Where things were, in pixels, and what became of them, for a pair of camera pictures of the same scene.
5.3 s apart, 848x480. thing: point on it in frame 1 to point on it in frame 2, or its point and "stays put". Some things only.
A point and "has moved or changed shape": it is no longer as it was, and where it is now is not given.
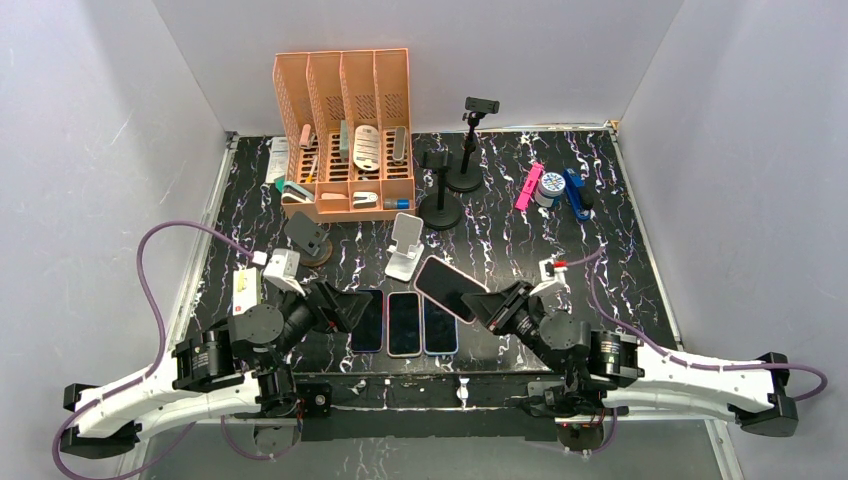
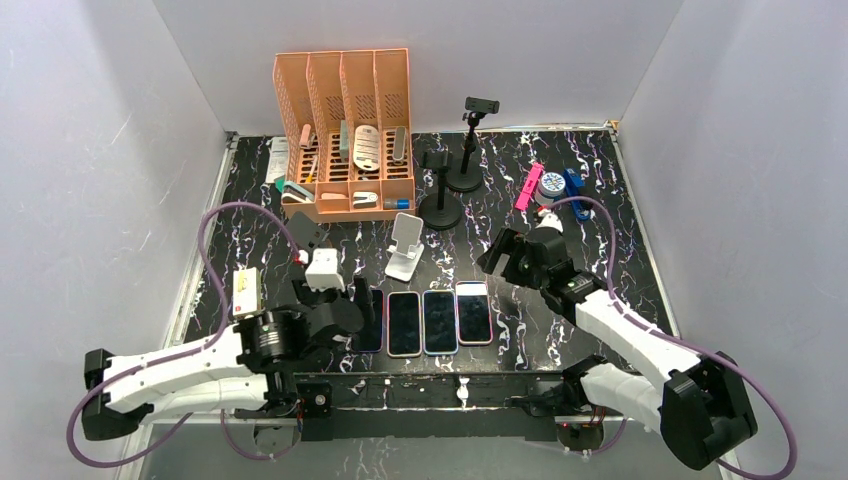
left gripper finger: [342, 310] to [364, 297]
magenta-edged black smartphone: [368, 334] stays put
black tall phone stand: [469, 177] stays put
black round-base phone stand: [439, 211] stays put
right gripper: [496, 309] to [508, 242]
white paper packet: [278, 160] stays put
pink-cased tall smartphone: [404, 324] stays put
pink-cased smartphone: [445, 285] has moved or changed shape
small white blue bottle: [551, 187] stays put
